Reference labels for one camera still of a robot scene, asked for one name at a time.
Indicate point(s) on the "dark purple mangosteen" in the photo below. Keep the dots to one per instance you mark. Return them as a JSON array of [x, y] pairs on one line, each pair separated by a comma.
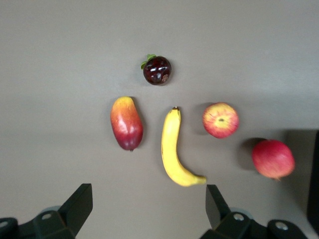
[[157, 71]]

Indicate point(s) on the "black plastic box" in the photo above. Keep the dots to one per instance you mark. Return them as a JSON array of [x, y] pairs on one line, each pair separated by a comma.
[[314, 174]]

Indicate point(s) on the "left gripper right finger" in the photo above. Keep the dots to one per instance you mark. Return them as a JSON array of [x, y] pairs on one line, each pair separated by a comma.
[[216, 206]]

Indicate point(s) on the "red yellow mango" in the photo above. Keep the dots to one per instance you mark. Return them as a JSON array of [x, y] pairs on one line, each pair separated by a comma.
[[126, 124]]

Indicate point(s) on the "red pomegranate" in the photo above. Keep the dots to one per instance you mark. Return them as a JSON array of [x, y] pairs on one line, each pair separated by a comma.
[[272, 159]]

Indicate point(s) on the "red yellow apple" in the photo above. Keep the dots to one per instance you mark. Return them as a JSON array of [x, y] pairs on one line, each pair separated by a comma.
[[220, 120]]

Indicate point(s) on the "yellow banana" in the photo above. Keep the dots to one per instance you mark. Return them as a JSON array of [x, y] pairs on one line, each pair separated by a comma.
[[170, 149]]

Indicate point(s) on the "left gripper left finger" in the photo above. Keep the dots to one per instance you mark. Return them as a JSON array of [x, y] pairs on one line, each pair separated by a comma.
[[78, 204]]

